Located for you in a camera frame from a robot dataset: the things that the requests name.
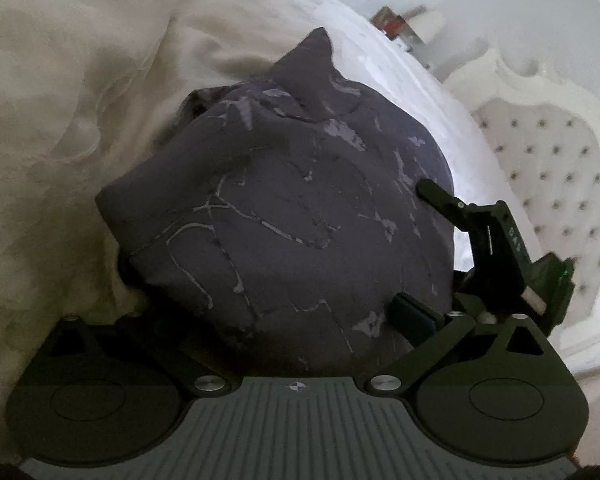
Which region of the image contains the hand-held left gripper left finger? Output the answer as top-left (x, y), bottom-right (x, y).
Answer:
top-left (46, 312), bottom-right (232, 394)

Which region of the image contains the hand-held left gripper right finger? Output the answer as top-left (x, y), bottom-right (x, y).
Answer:
top-left (364, 292), bottom-right (557, 394)

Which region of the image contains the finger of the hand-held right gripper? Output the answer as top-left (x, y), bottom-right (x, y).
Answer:
top-left (415, 178), bottom-right (469, 234)

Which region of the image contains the purple patterned hooded jacket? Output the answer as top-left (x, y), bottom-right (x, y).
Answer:
top-left (94, 26), bottom-right (457, 380)

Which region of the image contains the cream tufted headboard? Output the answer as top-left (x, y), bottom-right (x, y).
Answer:
top-left (439, 49), bottom-right (600, 377)

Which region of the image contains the white table lamp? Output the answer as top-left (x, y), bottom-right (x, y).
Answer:
top-left (404, 5), bottom-right (447, 45)

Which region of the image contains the red box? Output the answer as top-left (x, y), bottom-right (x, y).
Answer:
top-left (371, 6), bottom-right (407, 42)

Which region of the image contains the white bedspread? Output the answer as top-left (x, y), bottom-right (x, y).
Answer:
top-left (0, 0), bottom-right (541, 466)

